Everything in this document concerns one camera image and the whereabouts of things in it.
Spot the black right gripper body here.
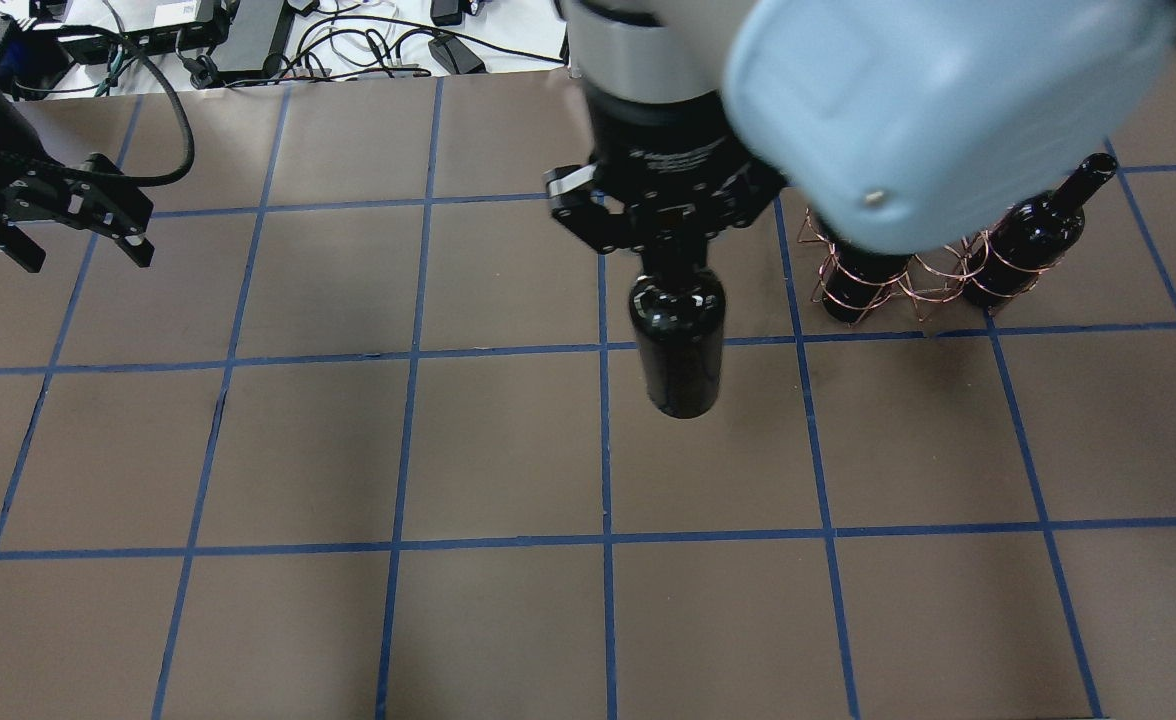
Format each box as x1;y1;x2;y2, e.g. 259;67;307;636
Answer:
548;91;786;272

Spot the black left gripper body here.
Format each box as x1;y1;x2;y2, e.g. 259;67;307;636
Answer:
0;132;76;240

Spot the dark wine bottle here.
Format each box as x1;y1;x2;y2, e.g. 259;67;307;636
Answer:
626;252;728;419
821;240;911;325

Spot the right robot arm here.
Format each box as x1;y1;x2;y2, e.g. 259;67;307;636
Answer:
544;1;1176;255

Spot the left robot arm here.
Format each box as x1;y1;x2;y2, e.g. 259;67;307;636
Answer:
0;19;155;273

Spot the dark wine bottle in basket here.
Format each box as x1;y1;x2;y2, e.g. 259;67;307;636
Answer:
821;240;911;325

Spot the black power adapter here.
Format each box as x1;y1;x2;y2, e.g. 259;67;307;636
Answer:
427;35;488;76

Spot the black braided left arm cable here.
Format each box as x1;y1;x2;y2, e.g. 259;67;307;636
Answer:
48;25;198;191

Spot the copper wire wine basket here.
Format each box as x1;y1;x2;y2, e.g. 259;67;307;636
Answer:
795;208;990;327

